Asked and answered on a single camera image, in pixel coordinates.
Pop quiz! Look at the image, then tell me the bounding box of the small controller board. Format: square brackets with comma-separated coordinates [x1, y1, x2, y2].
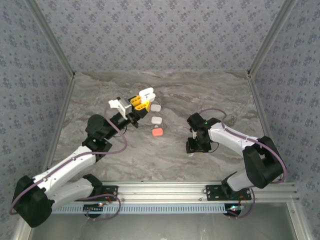
[225, 204, 245, 216]
[83, 202, 105, 214]

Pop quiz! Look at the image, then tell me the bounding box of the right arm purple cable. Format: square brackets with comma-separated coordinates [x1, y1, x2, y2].
[198, 107, 288, 220]

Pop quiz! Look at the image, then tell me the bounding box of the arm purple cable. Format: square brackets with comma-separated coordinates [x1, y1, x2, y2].
[8, 103, 128, 221]
[198, 107, 288, 220]

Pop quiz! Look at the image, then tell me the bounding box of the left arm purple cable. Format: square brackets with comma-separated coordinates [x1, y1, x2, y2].
[8, 103, 128, 221]

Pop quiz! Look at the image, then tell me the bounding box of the aluminium side rail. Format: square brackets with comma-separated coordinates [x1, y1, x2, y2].
[247, 72, 276, 145]
[41, 73, 77, 176]

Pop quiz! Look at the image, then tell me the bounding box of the thin aluminium wall rail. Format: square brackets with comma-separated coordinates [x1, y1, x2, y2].
[74, 69, 250, 75]

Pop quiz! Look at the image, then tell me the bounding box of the wide aluminium base rail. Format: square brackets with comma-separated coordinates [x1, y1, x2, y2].
[101, 181, 300, 204]

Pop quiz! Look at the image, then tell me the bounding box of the white slotted cable duct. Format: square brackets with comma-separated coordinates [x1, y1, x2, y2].
[53, 202, 229, 215]

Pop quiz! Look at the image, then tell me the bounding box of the aluminium frame post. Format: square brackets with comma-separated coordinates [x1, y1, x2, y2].
[246, 0, 300, 78]
[24, 0, 76, 78]

